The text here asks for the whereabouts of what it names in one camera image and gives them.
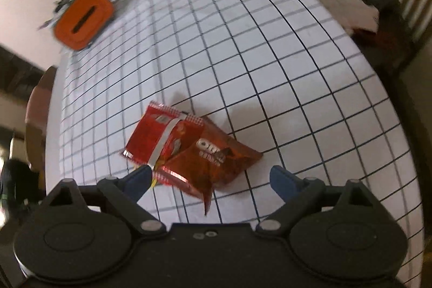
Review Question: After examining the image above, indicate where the green yellow snack packet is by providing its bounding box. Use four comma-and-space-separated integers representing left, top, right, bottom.
134, 165, 159, 189

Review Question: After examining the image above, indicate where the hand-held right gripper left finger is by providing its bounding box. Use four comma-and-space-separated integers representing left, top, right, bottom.
42, 165, 168, 236

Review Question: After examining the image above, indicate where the orange tissue box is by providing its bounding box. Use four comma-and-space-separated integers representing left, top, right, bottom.
52, 0, 116, 51

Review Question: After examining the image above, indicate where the large red snack bag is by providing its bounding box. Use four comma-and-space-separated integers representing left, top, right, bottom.
122, 101, 264, 216

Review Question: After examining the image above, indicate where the brown round-backed chair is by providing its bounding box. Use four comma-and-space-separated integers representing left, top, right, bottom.
25, 65, 59, 175

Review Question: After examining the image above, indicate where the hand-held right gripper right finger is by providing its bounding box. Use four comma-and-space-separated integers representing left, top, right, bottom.
255, 165, 379, 236

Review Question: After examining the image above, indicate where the white checked tablecloth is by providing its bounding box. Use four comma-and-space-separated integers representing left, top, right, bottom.
45, 0, 424, 270

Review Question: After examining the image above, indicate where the beige cardboard box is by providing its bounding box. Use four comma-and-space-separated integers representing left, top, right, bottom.
299, 0, 379, 33

